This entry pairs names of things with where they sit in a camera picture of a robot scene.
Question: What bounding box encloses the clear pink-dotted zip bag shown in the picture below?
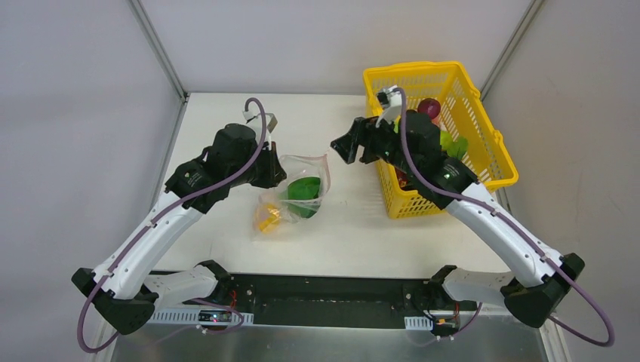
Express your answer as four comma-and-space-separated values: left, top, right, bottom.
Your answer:
252, 153, 331, 238

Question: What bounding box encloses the green toy bok choy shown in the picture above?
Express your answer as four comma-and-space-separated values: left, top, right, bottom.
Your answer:
285, 176, 322, 219

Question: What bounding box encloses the yellow toy bell pepper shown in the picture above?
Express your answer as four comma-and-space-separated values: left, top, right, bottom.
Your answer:
253, 203, 282, 234

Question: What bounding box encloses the dark purple toy onion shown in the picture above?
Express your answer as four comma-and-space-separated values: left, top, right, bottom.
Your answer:
417, 98, 441, 120

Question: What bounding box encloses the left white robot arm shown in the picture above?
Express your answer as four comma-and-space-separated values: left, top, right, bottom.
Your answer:
72, 124, 287, 335

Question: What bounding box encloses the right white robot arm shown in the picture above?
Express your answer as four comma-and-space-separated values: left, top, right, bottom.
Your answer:
331, 111, 585, 328

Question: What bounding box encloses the green toy lime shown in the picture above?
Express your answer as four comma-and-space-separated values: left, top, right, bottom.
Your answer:
439, 130, 454, 151

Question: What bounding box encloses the white toy radish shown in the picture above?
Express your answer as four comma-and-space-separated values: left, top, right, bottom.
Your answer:
446, 137, 469, 161

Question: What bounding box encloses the yellow plastic basket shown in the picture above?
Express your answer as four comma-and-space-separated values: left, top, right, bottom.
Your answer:
363, 61, 519, 192

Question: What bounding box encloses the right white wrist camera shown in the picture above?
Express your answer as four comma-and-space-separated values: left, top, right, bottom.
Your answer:
375, 85, 403, 127

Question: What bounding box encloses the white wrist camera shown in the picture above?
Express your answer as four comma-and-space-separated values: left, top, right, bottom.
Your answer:
375, 85, 403, 127
243, 111, 278, 148

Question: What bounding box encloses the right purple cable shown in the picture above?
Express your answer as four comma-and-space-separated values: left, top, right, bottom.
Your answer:
390, 87, 616, 348

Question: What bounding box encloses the purple cable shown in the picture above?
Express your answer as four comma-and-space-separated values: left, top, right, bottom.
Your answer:
76, 97, 267, 354
390, 87, 616, 348

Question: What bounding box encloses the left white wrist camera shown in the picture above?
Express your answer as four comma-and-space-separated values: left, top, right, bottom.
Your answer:
243, 111, 278, 148

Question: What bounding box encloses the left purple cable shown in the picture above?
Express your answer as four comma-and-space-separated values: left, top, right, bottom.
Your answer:
76, 97, 267, 354

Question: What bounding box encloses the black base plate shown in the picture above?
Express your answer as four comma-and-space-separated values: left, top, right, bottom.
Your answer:
205, 273, 477, 329

